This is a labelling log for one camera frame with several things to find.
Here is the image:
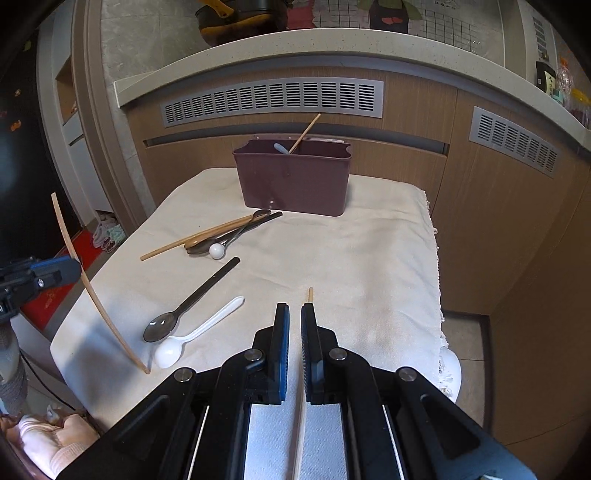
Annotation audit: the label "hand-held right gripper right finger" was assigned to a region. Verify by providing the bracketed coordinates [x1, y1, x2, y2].
[300, 302, 539, 480]

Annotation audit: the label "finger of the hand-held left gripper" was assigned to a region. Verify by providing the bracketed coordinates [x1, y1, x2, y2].
[32, 257, 82, 289]

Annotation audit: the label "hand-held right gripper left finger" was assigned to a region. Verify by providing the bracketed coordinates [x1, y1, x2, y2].
[55, 302, 291, 480]

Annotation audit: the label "wooden chopstick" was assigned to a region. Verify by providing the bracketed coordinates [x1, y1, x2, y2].
[288, 113, 322, 156]
[140, 215, 259, 261]
[50, 192, 151, 375]
[291, 287, 315, 480]

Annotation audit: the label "white plastic spoon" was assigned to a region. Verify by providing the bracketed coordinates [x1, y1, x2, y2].
[154, 296, 245, 369]

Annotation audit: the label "black-handled metal spoon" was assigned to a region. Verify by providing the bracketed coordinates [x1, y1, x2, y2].
[143, 257, 241, 344]

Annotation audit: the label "maroon plastic utensil container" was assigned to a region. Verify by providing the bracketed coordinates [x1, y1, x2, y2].
[232, 135, 354, 217]

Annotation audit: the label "person's left hand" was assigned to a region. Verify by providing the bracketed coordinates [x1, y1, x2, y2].
[0, 320, 28, 416]

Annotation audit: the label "red floor mat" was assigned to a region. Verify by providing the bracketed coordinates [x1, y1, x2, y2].
[21, 231, 112, 330]

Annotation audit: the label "white patterned slippers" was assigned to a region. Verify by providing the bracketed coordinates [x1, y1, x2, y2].
[91, 210, 126, 254]

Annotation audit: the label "white shelf unit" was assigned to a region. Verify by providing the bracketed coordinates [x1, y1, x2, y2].
[37, 21, 153, 222]

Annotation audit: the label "white fringed cloth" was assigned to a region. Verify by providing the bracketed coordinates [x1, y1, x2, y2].
[49, 167, 462, 437]

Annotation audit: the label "wooden spoon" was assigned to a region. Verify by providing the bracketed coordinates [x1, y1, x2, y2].
[184, 209, 272, 250]

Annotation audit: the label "person's pink clothed leg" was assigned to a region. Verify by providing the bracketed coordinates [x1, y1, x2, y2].
[0, 412, 101, 480]

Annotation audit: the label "long grey vent panel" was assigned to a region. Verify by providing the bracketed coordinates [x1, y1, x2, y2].
[159, 78, 385, 129]

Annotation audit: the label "short grey vent panel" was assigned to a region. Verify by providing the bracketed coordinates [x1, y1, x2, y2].
[468, 106, 559, 178]

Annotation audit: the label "speckled kitchen countertop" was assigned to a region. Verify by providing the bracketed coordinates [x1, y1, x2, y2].
[113, 28, 591, 153]

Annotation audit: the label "yellow-lidded jar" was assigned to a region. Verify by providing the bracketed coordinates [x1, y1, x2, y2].
[570, 89, 591, 125]

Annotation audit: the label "clear bottle with orange cap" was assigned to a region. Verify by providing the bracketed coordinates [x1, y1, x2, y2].
[556, 56, 575, 109]

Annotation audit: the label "black cable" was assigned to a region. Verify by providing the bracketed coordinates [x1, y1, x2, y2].
[18, 355, 93, 416]

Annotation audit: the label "black pot with yellow handles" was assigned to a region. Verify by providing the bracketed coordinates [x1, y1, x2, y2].
[194, 0, 287, 48]

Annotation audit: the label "cartoon wall sticker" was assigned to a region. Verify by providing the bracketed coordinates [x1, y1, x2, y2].
[285, 0, 485, 51]

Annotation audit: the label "white wall column with grille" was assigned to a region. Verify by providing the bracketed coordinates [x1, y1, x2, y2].
[517, 0, 561, 65]

